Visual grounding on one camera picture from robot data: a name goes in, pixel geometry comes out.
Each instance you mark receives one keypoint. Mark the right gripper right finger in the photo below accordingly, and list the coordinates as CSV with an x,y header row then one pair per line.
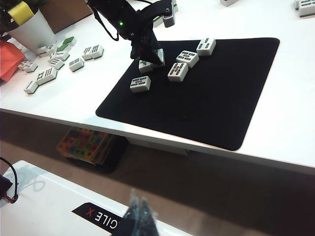
x,y
148,221

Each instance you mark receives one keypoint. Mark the character print mahjong tile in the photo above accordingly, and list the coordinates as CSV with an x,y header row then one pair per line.
x,y
46,75

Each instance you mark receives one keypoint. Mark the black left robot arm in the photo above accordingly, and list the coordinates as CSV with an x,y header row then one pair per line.
x,y
128,14

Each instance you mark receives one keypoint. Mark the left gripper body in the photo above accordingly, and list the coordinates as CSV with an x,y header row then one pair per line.
x,y
140,34

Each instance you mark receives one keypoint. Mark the colourful box under table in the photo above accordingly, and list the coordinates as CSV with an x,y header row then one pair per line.
x,y
81,145

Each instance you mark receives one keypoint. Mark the black fabric mouse mat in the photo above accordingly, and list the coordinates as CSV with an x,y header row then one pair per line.
x,y
197,103

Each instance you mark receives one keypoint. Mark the orange cloth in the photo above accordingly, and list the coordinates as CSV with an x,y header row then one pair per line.
x,y
9,59

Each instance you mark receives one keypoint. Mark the four-bamboo mahjong tile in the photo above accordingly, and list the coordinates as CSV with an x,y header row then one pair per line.
x,y
206,46

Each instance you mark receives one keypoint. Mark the black block on platform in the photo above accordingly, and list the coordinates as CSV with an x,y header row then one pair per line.
x,y
3,186

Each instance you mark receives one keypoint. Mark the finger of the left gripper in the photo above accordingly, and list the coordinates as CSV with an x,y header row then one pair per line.
x,y
140,52
155,44

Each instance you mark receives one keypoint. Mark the red green bamboo mahjong tile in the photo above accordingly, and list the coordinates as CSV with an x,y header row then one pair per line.
x,y
187,58
140,84
177,71

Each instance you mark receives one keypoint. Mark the bird print mahjong tile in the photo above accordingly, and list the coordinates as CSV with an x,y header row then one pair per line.
x,y
145,67

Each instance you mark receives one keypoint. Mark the two-bamboo mahjong tile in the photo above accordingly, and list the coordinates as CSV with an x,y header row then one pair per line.
x,y
160,57

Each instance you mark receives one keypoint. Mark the brown cardboard box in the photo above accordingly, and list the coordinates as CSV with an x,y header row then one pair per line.
x,y
66,14

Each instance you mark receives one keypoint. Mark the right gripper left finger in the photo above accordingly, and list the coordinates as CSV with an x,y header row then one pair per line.
x,y
131,221

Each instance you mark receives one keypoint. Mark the white robot base platform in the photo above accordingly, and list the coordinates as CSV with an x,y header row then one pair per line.
x,y
49,211

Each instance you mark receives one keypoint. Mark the yellow foam block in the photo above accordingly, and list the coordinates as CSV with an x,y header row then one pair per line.
x,y
21,12

